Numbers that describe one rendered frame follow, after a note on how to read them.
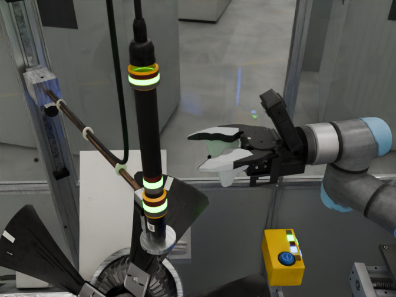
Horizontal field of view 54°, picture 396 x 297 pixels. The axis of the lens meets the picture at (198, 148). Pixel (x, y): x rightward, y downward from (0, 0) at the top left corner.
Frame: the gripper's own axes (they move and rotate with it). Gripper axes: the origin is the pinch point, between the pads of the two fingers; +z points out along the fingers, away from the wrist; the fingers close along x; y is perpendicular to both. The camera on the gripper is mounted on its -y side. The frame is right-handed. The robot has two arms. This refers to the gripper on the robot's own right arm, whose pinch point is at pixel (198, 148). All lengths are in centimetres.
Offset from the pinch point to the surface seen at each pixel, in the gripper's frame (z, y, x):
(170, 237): 5.6, 19.9, -0.8
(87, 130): 20.6, 10.2, 26.4
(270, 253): -28, 59, 21
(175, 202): 2.4, 24.7, 13.9
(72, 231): 38, 78, 62
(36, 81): 34, 8, 52
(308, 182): -60, 67, 59
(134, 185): 11.3, 11.3, 6.1
